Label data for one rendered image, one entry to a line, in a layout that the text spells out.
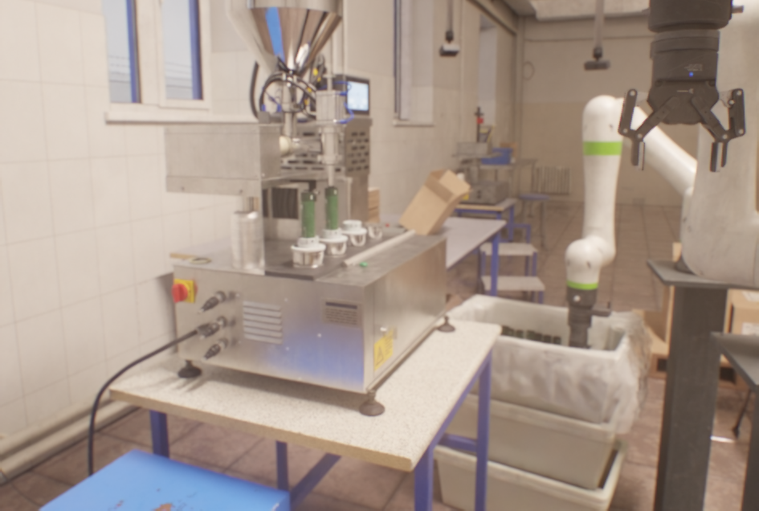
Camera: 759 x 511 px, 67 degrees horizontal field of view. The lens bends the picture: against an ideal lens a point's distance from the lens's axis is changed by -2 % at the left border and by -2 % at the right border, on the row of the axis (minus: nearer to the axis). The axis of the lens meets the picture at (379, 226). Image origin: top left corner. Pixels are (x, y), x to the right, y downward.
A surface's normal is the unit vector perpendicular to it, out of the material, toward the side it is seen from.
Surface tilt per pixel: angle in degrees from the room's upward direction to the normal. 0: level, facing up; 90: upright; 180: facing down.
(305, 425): 0
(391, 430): 0
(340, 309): 90
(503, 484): 96
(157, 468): 0
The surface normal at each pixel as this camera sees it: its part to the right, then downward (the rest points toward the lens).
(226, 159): -0.39, 0.15
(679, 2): -0.64, 0.12
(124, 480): 0.00, -0.99
